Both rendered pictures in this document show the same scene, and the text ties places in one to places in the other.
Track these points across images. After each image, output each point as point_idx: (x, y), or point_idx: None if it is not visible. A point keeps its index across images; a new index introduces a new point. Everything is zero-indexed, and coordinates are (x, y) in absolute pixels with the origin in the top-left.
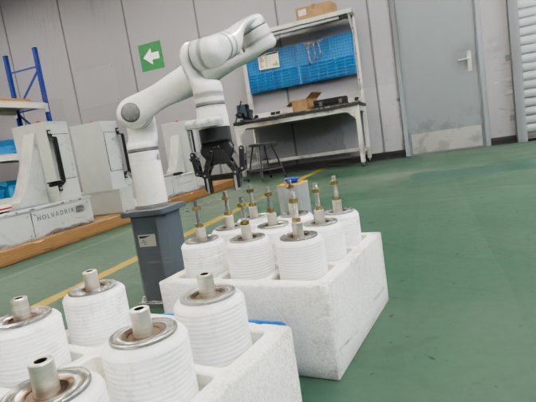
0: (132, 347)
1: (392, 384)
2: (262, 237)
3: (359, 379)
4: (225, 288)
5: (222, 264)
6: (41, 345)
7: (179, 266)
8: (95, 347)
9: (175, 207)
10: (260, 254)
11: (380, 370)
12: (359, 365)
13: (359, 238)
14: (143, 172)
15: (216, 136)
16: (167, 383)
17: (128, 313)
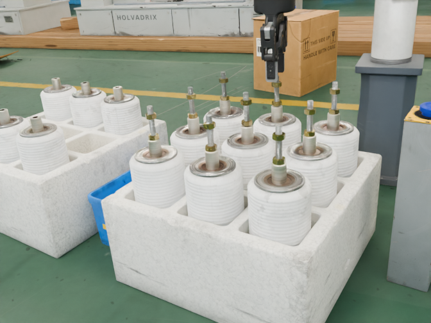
0: None
1: (84, 313)
2: (182, 138)
3: (109, 293)
4: (37, 133)
5: None
6: (72, 109)
7: (372, 141)
8: (96, 129)
9: (388, 72)
10: None
11: (113, 309)
12: (133, 297)
13: (261, 232)
14: (374, 14)
15: (254, 6)
16: None
17: (120, 125)
